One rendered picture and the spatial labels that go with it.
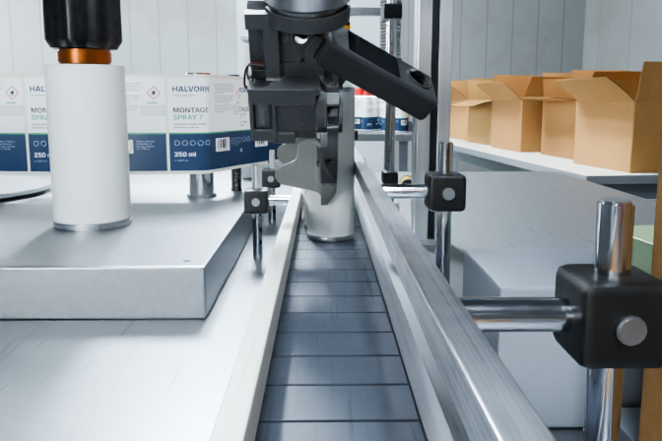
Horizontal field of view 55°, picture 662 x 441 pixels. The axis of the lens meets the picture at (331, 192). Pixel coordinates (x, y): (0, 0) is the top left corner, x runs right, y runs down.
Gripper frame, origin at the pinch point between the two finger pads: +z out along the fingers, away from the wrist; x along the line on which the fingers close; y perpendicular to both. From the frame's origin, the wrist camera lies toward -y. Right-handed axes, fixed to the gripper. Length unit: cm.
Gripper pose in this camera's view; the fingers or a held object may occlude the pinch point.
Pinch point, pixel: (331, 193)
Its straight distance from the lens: 65.0
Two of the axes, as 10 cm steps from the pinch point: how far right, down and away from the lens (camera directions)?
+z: -0.1, 7.9, 6.2
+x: 0.1, 6.2, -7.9
